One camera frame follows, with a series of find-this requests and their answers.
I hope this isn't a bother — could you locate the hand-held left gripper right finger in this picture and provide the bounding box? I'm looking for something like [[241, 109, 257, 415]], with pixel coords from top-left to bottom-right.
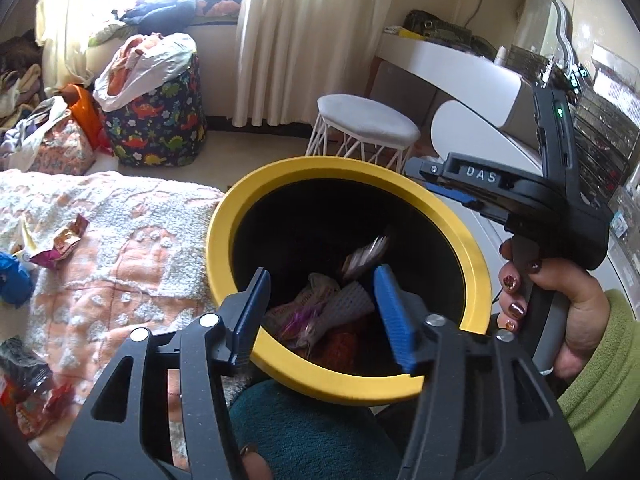
[[373, 264, 586, 480]]

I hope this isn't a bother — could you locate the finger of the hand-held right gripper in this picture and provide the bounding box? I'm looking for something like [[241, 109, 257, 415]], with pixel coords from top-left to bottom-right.
[[405, 153, 544, 190], [425, 183, 512, 227]]

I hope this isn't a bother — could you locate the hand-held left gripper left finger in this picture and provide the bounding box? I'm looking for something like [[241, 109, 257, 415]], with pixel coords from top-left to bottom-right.
[[54, 267, 273, 480]]

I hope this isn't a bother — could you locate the red plastic bag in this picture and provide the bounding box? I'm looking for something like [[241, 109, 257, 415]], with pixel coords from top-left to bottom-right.
[[320, 320, 383, 363]]

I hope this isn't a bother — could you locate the blurred striped wrapper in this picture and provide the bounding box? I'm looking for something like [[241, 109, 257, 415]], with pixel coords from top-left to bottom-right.
[[342, 235, 392, 281]]

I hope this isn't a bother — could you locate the yellow-rimmed black trash bin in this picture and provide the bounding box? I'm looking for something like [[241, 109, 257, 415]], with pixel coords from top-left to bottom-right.
[[205, 156, 493, 407]]

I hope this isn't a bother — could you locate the person's green sleeved right forearm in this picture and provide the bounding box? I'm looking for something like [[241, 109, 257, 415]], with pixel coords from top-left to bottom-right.
[[555, 287, 640, 471]]

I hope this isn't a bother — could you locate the person's right hand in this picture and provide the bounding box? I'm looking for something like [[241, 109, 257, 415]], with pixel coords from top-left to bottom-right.
[[497, 237, 608, 381]]

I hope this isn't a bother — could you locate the person's left hand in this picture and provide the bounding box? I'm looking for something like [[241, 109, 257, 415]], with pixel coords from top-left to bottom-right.
[[239, 442, 275, 480]]

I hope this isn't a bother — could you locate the white drawer cabinet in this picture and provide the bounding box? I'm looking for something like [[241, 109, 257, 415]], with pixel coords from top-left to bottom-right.
[[430, 100, 640, 311]]

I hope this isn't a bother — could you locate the crumpled pink printed wrapper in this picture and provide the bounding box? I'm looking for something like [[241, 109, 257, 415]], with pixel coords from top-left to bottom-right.
[[262, 272, 342, 350]]

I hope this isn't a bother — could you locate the white waffle-patterned cone wrapper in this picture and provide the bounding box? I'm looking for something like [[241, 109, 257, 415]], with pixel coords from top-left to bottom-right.
[[312, 280, 377, 342]]

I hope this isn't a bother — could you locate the white vanity desk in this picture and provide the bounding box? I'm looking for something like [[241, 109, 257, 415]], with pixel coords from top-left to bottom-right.
[[375, 32, 538, 133]]

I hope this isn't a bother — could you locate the dark mesh storage box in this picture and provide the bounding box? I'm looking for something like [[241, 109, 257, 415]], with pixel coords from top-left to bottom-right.
[[506, 46, 571, 90]]

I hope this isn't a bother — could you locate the white stool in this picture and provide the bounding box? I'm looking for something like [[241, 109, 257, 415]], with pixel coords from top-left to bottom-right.
[[305, 94, 422, 173]]

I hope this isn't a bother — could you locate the person's teal trouser leg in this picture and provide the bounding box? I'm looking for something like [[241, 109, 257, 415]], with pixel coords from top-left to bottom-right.
[[227, 377, 416, 480]]

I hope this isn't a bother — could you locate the pink white plush blanket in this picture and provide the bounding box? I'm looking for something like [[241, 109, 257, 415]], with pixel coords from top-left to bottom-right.
[[0, 169, 261, 461]]

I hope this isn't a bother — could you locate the black bag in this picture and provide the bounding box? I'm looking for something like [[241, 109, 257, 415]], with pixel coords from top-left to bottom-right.
[[402, 9, 473, 46]]

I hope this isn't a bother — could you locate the wavy framed mirror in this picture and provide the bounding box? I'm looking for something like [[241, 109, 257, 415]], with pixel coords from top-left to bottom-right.
[[512, 0, 576, 61]]

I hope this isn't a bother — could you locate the purple yellow snack wrapper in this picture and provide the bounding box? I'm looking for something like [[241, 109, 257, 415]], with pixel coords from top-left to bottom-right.
[[22, 214, 90, 271]]

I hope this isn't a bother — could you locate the dinosaur print laundry basket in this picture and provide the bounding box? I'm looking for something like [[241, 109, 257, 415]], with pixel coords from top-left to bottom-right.
[[102, 57, 208, 167]]

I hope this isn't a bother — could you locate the cream curtain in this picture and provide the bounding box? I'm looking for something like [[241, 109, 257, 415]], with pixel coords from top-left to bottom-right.
[[35, 0, 126, 93], [232, 0, 416, 128]]

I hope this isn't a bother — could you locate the red crumpled wrapper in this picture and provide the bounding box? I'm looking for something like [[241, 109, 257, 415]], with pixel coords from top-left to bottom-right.
[[15, 382, 76, 437]]

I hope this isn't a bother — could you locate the black crumpled wrapper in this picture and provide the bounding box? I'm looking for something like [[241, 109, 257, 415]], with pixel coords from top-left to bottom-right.
[[0, 335, 53, 396]]

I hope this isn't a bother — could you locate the blue plastic wrapper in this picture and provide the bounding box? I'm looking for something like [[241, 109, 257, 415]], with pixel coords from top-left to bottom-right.
[[0, 250, 36, 307]]

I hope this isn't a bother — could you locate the floral fabric bag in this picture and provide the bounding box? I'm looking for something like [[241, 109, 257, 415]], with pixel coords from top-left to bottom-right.
[[27, 117, 97, 176]]

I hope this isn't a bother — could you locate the orange plastic bag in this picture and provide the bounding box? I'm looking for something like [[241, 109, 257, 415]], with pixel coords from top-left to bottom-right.
[[60, 84, 113, 153]]

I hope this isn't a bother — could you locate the white plastic bag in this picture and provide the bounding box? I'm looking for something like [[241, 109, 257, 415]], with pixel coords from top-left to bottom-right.
[[92, 32, 197, 111]]

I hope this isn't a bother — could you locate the orange garment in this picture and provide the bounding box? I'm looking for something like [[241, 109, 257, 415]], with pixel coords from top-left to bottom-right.
[[107, 35, 151, 97]]

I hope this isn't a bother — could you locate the white lilac garment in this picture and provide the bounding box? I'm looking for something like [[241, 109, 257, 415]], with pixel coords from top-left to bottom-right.
[[0, 95, 71, 171]]

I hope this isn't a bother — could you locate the pile of dark jackets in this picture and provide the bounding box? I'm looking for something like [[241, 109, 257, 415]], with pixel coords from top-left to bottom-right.
[[90, 0, 246, 41]]

